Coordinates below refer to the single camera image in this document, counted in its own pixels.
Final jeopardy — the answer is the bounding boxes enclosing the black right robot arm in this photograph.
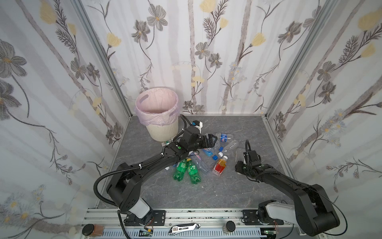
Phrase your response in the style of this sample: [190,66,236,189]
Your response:
[235,140,341,237]

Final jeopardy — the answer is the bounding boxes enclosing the pepsi label clear bottle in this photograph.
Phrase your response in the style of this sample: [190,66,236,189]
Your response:
[215,132,234,142]

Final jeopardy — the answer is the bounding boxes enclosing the ribbed clear bottle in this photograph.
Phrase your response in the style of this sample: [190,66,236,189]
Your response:
[218,140,238,157]

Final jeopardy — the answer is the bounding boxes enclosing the tall clear blue bottle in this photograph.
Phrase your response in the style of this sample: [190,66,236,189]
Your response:
[190,152,210,174]

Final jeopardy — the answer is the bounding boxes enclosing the pink label blue bottle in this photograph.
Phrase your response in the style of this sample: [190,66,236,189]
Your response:
[203,148,218,160]

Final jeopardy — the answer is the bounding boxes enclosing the cream bin with pink liner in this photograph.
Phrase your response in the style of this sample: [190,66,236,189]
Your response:
[135,87,180,142]

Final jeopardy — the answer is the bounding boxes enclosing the black lid brown jar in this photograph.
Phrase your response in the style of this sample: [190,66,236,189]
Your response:
[82,224,104,237]

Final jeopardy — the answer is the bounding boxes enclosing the green soda bottle right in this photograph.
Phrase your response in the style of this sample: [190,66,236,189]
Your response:
[186,158,201,184]

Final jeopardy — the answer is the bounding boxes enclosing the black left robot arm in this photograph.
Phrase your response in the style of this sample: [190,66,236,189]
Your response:
[93,115,218,226]

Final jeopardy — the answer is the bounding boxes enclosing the green soda bottle left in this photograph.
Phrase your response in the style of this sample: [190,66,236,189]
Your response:
[173,159,187,181]

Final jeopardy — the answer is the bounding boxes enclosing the silver adjustable wrench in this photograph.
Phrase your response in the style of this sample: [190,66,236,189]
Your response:
[169,223,201,236]

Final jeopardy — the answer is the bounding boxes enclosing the orange red liquid bottle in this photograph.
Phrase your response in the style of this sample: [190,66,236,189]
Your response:
[212,156,228,175]

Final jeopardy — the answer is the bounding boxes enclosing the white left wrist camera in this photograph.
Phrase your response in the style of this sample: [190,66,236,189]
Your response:
[192,120,203,130]

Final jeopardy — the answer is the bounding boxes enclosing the green soda bottle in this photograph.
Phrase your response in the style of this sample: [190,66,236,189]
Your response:
[173,159,187,181]
[186,158,201,184]

